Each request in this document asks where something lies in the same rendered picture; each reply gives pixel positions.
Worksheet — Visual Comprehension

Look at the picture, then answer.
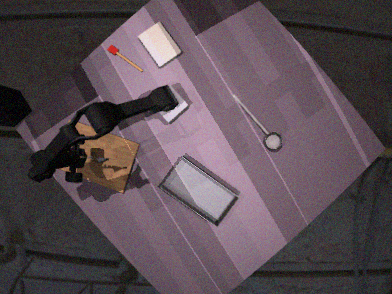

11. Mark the light brown wooden board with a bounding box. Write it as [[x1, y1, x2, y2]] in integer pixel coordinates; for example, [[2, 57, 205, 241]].
[[75, 122, 140, 193]]

